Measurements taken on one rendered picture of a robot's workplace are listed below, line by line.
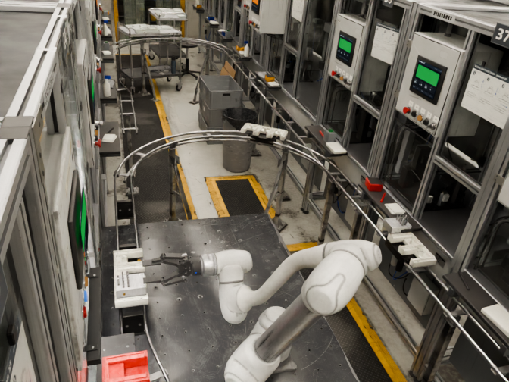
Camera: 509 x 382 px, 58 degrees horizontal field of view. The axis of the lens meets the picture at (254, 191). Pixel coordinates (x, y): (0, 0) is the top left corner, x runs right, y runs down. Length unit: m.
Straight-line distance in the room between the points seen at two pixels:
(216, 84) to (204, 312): 4.01
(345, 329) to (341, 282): 1.93
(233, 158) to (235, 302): 3.15
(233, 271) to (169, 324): 0.54
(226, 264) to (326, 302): 0.59
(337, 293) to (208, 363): 0.91
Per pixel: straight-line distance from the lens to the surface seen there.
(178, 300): 2.38
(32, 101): 0.92
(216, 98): 5.35
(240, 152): 4.82
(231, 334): 2.23
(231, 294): 1.86
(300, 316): 1.55
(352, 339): 3.26
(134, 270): 2.28
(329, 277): 1.39
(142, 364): 1.82
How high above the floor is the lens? 2.34
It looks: 30 degrees down
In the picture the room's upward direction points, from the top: 6 degrees clockwise
